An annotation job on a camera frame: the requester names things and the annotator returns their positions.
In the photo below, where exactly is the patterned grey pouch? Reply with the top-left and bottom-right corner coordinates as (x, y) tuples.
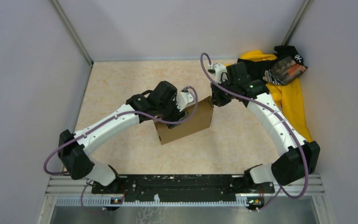
(262, 54), (308, 86)

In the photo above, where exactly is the yellow cloth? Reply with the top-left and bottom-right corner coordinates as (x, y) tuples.
(239, 50), (313, 142)

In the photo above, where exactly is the brown cardboard box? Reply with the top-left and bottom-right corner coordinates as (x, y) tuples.
(154, 96), (214, 145)

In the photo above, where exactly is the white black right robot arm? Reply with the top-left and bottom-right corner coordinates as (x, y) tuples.
(208, 62), (320, 192)

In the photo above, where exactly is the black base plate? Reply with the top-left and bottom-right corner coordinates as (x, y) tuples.
(91, 175), (275, 203)

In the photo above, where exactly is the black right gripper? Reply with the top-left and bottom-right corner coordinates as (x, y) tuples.
(210, 77), (236, 107)

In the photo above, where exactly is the black cloth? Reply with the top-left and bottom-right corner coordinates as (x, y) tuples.
(237, 46), (299, 82)

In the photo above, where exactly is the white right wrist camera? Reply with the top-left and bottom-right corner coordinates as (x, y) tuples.
(207, 63), (228, 84)

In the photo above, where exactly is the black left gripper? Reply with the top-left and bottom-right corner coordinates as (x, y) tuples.
(158, 94), (189, 129)

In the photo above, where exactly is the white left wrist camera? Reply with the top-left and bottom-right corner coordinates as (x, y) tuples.
(176, 90), (196, 112)

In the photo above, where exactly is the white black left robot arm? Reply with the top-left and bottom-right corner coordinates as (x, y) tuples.
(57, 81), (198, 193)

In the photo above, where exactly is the aluminium frame rail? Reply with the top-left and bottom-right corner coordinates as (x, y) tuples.
(37, 175), (336, 224)

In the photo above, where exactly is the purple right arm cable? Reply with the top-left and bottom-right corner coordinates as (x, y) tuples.
(200, 52), (310, 212)

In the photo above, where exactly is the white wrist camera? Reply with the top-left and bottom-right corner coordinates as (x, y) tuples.
(207, 63), (228, 84)
(176, 90), (196, 112)

